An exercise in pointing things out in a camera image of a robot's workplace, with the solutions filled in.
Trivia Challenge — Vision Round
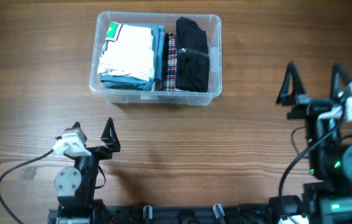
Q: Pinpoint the clear plastic storage container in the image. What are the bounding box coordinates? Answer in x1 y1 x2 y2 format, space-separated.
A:
89 11 222 106

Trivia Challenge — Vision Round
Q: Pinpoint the black garment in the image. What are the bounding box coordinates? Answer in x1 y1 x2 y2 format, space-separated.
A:
175 17 210 92

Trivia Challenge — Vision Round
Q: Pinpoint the blue denim cloth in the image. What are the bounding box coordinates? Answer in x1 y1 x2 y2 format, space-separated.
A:
97 23 165 91

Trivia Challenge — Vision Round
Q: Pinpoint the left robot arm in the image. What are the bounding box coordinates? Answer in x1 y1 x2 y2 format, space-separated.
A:
47 118 121 224

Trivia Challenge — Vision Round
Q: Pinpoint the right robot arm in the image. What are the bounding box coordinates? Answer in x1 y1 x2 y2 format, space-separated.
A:
267 62 352 223

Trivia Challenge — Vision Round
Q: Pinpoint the white printed shirt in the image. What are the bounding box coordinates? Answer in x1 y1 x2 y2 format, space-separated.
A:
98 22 155 82

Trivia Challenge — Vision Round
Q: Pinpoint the plaid flannel shirt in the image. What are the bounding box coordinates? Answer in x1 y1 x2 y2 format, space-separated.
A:
160 33 183 92

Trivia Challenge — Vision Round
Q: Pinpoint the left black camera cable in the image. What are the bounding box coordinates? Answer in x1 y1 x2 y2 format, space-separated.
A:
0 149 55 224

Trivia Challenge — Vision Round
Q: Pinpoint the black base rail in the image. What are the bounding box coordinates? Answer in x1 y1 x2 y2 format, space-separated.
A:
48 204 271 224

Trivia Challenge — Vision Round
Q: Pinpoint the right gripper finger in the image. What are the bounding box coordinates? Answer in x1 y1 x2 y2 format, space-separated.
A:
330 63 352 101
276 61 306 106

